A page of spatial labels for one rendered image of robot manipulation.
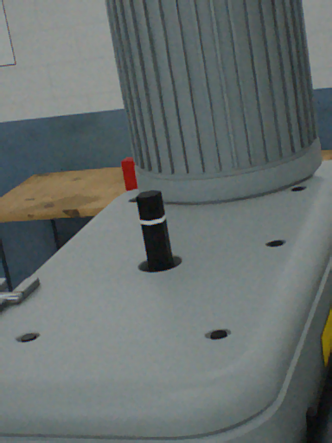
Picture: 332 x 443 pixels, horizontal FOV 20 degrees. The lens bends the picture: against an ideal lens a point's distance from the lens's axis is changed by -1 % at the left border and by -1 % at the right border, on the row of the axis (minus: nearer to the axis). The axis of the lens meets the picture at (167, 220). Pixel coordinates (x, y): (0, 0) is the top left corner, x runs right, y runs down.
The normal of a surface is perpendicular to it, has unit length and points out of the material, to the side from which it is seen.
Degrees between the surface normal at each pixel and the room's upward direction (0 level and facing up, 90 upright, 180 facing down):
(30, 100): 90
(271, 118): 90
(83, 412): 63
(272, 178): 90
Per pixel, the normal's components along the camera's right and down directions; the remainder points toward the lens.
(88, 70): -0.29, 0.34
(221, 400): 0.26, -0.22
